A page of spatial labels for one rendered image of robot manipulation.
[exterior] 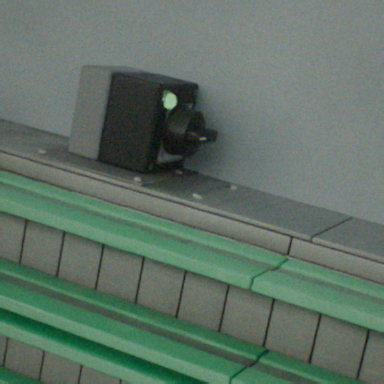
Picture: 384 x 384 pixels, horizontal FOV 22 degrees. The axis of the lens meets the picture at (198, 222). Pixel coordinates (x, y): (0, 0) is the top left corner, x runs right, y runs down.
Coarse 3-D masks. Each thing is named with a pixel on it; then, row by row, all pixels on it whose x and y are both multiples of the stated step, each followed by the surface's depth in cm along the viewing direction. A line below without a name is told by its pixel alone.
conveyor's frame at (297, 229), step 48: (0, 144) 84; (48, 144) 89; (96, 192) 80; (144, 192) 79; (192, 192) 80; (240, 192) 85; (240, 240) 75; (288, 240) 74; (336, 240) 74; (96, 288) 82
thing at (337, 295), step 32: (0, 192) 75; (32, 192) 79; (64, 192) 79; (64, 224) 71; (96, 224) 71; (128, 224) 75; (160, 224) 75; (160, 256) 69; (192, 256) 68; (224, 256) 70; (256, 256) 72; (256, 288) 66; (288, 288) 65; (320, 288) 67; (352, 288) 69; (352, 320) 63
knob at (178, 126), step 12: (180, 108) 84; (168, 120) 83; (180, 120) 83; (192, 120) 83; (168, 132) 83; (180, 132) 83; (192, 132) 83; (204, 132) 84; (216, 132) 86; (168, 144) 84; (180, 144) 84; (192, 144) 85
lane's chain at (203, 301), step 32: (0, 224) 84; (32, 224) 83; (0, 256) 85; (32, 256) 83; (64, 256) 82; (96, 256) 81; (128, 256) 79; (288, 256) 74; (128, 288) 80; (160, 288) 79; (192, 288) 77; (224, 288) 76; (192, 320) 78; (224, 320) 77; (256, 320) 76; (288, 320) 74; (288, 352) 75; (320, 352) 74; (352, 352) 73
